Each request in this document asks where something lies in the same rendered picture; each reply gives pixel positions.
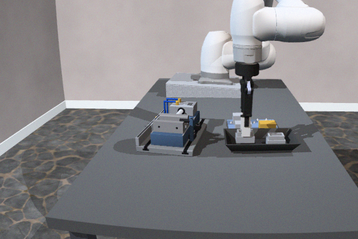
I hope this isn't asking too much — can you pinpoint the yellow rectangular block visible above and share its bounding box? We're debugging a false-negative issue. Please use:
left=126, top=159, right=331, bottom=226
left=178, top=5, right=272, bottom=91
left=258, top=120, right=276, bottom=128

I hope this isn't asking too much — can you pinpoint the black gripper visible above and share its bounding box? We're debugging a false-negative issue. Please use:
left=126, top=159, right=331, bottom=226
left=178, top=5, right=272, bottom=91
left=235, top=62, right=260, bottom=137

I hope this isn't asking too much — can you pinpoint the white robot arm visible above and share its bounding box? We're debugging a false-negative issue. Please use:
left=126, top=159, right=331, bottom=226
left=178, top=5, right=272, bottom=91
left=191, top=0, right=326, bottom=85

